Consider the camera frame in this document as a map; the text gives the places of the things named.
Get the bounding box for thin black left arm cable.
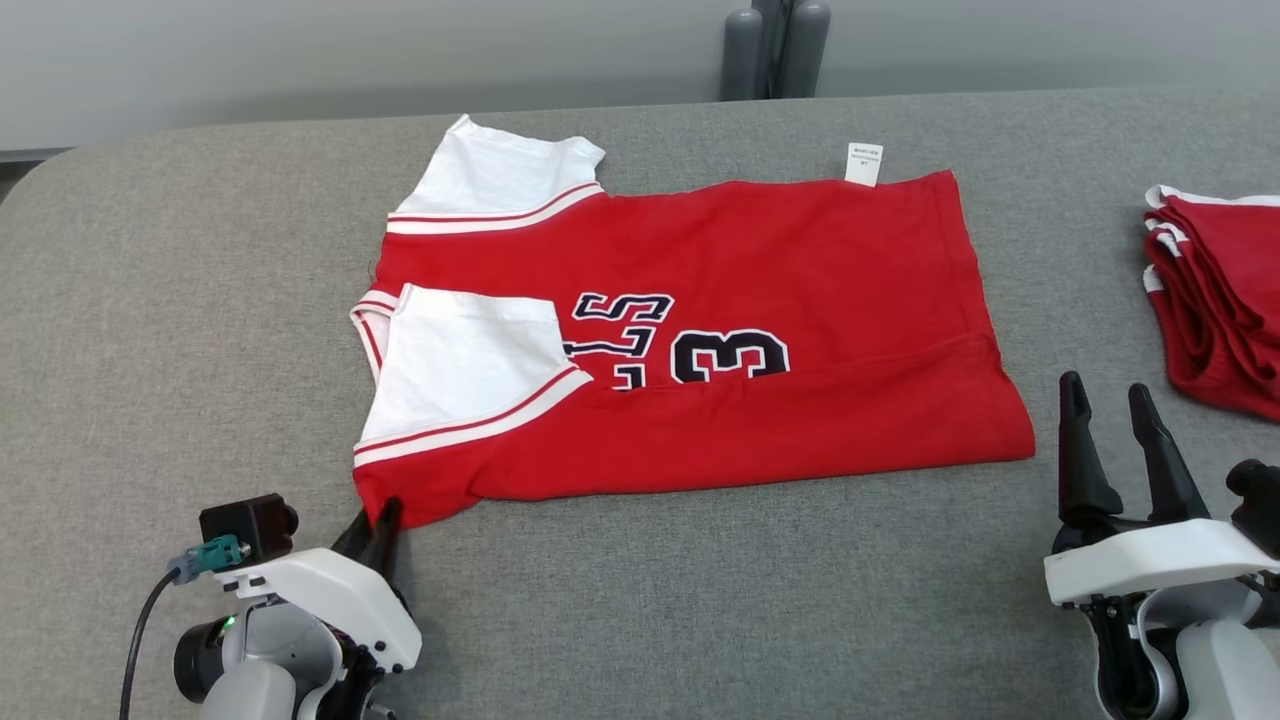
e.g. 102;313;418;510
118;570;179;720

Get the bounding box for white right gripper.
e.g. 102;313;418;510
1043;371;1280;606

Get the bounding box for red shorts with white trim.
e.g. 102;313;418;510
1143;185;1280;421

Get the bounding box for red jersey with white sleeves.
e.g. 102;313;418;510
350;113;1037;529

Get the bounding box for teal left cable connector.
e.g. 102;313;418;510
167;535;251;586

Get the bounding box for grey metal post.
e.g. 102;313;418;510
720;0;833;102

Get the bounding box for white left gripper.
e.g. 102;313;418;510
213;497;423;673

